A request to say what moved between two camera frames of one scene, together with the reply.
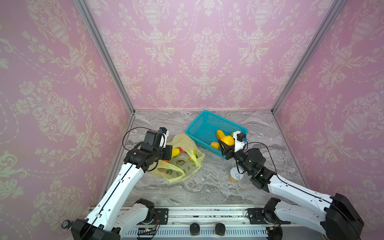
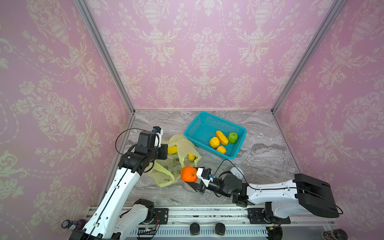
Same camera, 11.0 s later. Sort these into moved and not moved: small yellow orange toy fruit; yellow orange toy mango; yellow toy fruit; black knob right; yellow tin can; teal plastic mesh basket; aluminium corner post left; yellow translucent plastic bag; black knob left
Moved: yellow translucent plastic bag; small yellow orange toy fruit; yellow toy fruit
Not moved: black knob left; yellow orange toy mango; teal plastic mesh basket; aluminium corner post left; yellow tin can; black knob right
